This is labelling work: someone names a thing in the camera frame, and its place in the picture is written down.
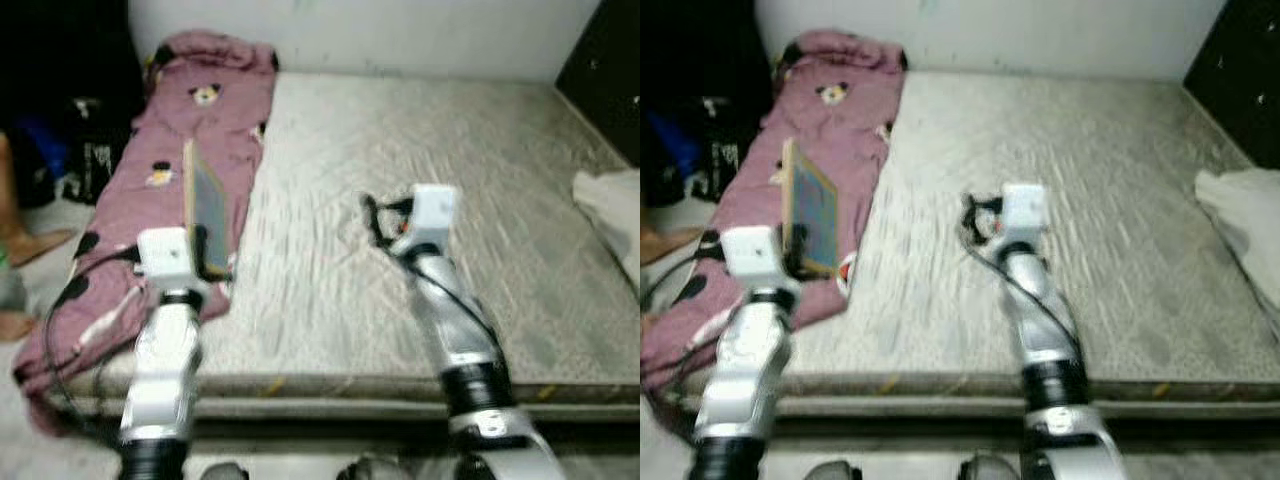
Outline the colourful yellow framed board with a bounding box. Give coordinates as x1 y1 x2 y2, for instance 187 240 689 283
183 138 234 283
780 137 842 279

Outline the beige quilted mattress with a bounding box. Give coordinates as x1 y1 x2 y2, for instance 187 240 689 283
45 70 641 421
690 70 1280 416

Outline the pink cartoon print blanket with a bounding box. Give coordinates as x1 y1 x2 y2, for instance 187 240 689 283
12 30 279 438
640 30 909 409

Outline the black bag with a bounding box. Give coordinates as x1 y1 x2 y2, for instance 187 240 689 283
60 95 138 208
695 95 749 203

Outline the blue bag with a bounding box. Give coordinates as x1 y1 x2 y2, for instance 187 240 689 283
20 115 68 183
648 112 703 183

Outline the beige pillow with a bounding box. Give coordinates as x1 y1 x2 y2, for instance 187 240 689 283
572 168 641 293
1195 168 1280 343

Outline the grey robot right leg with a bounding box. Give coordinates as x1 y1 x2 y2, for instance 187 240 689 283
958 452 1021 480
338 455 411 480

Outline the black tufted headboard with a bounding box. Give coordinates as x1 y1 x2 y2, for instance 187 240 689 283
1183 0 1280 171
555 0 641 168

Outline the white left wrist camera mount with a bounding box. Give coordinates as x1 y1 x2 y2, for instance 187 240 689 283
718 226 801 294
135 227 214 297

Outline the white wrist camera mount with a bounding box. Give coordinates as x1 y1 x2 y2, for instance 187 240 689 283
718 226 801 294
135 227 214 297
405 185 462 259
1000 183 1052 251

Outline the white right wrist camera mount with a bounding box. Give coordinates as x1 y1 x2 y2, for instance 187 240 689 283
1000 183 1052 251
405 185 462 259

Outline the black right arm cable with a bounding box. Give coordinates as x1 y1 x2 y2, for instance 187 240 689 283
962 198 1091 369
363 198 504 369

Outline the long black left arm cable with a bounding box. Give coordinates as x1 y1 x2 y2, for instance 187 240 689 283
42 248 141 443
640 255 723 313

